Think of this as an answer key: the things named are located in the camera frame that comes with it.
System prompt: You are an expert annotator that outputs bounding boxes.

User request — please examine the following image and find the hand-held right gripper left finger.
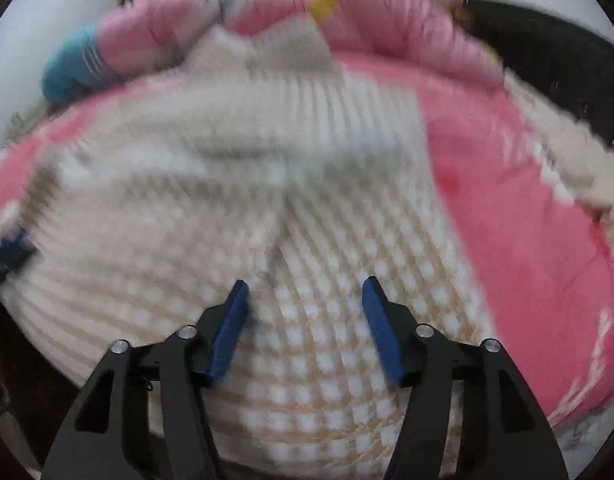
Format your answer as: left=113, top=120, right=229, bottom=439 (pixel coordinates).
left=39, top=280, right=250, bottom=480

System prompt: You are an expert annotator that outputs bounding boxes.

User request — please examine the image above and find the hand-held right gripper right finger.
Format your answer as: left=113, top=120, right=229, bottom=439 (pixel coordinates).
left=362, top=276, right=570, bottom=480

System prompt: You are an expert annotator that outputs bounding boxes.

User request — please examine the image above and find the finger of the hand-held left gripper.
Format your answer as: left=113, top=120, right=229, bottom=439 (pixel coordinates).
left=0, top=230, right=38, bottom=288

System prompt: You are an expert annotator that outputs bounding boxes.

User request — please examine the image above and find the beige houndstooth coat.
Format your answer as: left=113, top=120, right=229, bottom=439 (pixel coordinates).
left=0, top=15, right=498, bottom=478

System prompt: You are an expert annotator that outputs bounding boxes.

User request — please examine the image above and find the pink floral blanket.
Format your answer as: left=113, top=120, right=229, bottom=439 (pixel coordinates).
left=0, top=52, right=614, bottom=428

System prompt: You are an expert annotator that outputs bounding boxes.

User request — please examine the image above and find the white fluffy garment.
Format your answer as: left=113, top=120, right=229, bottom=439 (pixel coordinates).
left=502, top=72, right=614, bottom=261

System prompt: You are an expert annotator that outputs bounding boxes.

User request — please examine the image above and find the pink floral quilt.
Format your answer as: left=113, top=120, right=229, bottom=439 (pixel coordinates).
left=42, top=0, right=505, bottom=103

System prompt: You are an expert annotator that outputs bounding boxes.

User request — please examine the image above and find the black padded headboard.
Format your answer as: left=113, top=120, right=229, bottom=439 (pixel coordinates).
left=462, top=0, right=614, bottom=161

